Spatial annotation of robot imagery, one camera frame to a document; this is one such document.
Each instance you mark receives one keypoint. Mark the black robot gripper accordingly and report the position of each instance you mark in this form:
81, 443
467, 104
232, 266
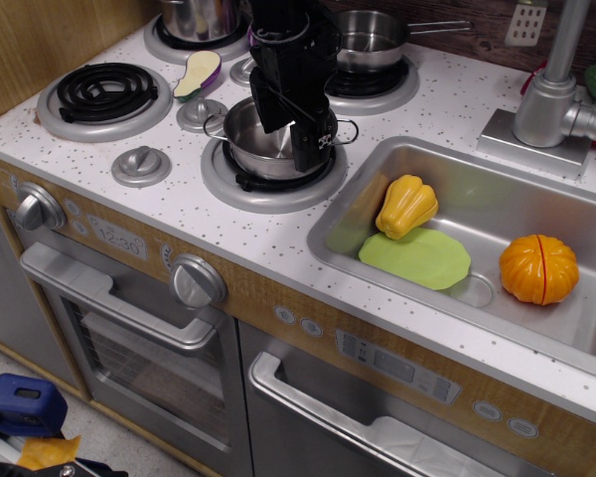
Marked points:
288, 85

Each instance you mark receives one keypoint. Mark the small steel two-handled pot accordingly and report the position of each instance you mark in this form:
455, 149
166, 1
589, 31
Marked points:
266, 155

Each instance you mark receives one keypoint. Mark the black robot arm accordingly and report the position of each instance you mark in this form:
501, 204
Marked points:
288, 14

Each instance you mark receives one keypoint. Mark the black coil burner back right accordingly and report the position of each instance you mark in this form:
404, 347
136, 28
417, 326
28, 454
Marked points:
361, 85

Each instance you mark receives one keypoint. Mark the black coil burner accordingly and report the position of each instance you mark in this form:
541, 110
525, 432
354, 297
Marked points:
105, 92
248, 182
239, 35
361, 85

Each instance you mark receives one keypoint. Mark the black coil burner front right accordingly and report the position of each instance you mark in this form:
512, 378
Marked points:
248, 182

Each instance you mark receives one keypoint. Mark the grey stovetop knob back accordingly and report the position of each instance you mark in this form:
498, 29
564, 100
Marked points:
240, 72

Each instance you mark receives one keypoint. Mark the grey stovetop knob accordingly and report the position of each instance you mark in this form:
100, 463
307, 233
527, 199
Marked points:
200, 115
240, 72
141, 167

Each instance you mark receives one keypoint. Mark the grey stovetop knob middle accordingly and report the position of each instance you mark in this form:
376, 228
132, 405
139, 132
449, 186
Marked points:
200, 115

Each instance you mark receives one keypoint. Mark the toy eggplant half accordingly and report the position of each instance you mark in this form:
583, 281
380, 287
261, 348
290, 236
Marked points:
202, 68

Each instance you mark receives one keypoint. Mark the black coil burner back left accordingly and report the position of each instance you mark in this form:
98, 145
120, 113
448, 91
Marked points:
239, 35

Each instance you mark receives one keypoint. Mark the yellow toy bell pepper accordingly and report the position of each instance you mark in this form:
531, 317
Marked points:
408, 203

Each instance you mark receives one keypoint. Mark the tall steel pot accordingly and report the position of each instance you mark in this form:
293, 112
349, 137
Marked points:
200, 21

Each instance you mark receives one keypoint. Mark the grey stovetop knob front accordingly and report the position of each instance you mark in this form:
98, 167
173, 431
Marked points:
141, 167

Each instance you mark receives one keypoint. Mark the silver oven dial right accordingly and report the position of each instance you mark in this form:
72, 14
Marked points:
194, 283

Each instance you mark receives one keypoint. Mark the silver oven dial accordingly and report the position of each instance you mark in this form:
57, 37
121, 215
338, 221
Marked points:
194, 283
38, 208

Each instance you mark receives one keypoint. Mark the green toy lettuce leaf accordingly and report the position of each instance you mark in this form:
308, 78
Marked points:
426, 257

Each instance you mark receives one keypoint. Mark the black coil burner front left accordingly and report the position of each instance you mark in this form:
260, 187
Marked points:
105, 92

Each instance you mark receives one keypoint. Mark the oven clock display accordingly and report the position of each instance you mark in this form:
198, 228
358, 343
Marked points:
118, 237

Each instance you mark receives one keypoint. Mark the steel sink basin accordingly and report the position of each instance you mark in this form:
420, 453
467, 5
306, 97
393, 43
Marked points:
484, 206

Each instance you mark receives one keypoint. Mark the white slotted spatula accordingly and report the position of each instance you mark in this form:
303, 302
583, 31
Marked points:
526, 23

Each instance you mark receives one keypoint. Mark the silver toy faucet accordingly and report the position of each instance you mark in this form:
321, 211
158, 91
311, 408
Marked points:
552, 130

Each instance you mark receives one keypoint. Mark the silver oven dial left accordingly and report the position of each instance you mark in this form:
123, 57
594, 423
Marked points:
38, 208

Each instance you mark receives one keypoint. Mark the orange toy pumpkin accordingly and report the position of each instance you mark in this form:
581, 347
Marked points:
539, 270

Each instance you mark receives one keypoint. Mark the blue plastic clamp tool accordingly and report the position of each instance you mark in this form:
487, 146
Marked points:
30, 407

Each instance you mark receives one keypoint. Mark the yellow tape piece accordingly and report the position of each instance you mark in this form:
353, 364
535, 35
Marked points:
43, 452

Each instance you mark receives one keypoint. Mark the steel saucepan with long handle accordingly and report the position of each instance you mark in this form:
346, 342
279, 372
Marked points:
373, 41

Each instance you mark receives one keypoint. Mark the oven door with handle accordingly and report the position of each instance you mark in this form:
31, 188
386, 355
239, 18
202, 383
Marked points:
173, 372

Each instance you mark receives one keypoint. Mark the dishwasher door with handle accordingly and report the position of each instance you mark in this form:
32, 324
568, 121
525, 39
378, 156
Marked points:
362, 402

